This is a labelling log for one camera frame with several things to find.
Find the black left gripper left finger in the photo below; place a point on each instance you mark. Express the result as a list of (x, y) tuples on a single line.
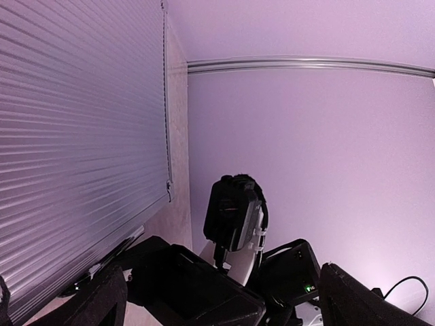
[(101, 302)]

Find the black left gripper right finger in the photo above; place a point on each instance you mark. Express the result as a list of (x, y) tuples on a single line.
[(345, 301)]

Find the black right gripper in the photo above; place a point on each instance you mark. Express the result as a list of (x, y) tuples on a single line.
[(179, 288)]

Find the aluminium poker set case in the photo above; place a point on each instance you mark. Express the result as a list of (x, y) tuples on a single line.
[(84, 154)]

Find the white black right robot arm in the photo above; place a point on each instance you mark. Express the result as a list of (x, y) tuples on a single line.
[(287, 277)]

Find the right aluminium frame post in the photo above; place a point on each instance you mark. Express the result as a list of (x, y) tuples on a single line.
[(298, 62)]

